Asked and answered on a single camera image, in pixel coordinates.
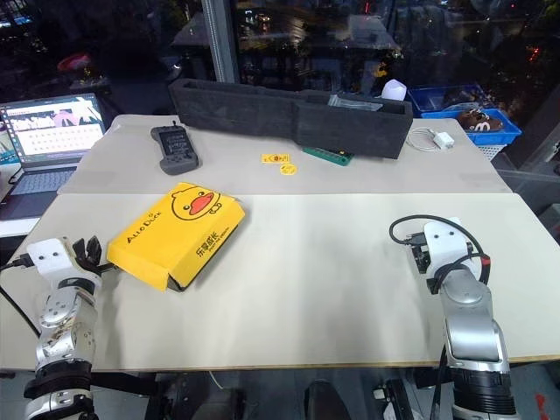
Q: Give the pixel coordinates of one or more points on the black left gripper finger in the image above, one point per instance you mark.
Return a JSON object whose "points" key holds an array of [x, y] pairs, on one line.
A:
{"points": [[79, 249], [95, 248]]}

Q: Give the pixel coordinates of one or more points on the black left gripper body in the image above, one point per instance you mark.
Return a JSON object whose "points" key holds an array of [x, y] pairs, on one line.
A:
{"points": [[89, 267]]}

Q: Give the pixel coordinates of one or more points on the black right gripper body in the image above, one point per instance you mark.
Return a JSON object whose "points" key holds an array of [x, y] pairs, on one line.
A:
{"points": [[421, 256]]}

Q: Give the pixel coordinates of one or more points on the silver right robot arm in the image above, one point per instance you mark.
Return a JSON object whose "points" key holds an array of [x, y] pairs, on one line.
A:
{"points": [[472, 324]]}

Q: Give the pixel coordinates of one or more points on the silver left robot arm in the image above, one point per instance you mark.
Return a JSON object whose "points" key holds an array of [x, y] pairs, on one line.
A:
{"points": [[65, 315]]}

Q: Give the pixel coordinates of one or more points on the yellow duck package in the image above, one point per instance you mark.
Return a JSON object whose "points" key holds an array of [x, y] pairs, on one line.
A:
{"points": [[175, 236]]}

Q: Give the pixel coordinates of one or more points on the open laptop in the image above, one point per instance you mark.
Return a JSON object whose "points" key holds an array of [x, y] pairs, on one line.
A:
{"points": [[52, 135]]}

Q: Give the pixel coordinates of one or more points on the white mesh basket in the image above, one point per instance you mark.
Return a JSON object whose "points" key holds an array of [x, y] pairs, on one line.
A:
{"points": [[492, 151]]}

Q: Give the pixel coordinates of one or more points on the black handheld controller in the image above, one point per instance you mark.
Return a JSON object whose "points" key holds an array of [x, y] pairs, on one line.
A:
{"points": [[175, 149]]}

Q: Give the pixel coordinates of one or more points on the blue plastic bin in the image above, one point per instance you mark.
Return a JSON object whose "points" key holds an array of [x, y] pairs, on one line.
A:
{"points": [[499, 135], [426, 102]]}

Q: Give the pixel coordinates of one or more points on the brown plush toy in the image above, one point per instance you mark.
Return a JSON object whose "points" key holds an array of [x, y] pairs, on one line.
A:
{"points": [[481, 120]]}

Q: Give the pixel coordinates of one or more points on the yellow round sticker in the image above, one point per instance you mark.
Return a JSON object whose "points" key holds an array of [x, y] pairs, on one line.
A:
{"points": [[288, 169]]}

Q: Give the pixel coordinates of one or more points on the clear plastic bag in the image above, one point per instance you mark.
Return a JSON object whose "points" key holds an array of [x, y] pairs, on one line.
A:
{"points": [[354, 102]]}

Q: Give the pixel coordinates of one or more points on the white rounded lamp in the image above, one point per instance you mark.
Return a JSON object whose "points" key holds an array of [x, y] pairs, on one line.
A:
{"points": [[394, 91]]}

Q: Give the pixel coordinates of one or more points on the yellow rectangular sticker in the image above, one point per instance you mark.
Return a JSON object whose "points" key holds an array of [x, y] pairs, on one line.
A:
{"points": [[275, 158]]}

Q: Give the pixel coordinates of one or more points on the pink round object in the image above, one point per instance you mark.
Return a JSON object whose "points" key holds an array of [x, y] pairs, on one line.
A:
{"points": [[72, 62]]}

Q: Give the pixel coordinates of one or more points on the black foam case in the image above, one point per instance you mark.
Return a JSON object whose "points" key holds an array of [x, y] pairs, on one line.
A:
{"points": [[289, 118]]}

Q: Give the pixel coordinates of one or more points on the grey metal window pillar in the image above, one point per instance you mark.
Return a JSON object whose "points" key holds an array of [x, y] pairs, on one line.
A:
{"points": [[220, 39]]}

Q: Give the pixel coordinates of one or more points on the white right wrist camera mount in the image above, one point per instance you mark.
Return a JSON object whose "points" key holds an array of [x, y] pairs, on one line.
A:
{"points": [[443, 245]]}

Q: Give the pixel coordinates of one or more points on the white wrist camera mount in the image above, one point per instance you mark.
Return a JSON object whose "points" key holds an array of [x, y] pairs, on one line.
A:
{"points": [[48, 256], [443, 245]]}

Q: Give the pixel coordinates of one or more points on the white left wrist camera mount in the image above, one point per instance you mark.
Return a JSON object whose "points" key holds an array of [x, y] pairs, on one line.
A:
{"points": [[48, 256]]}

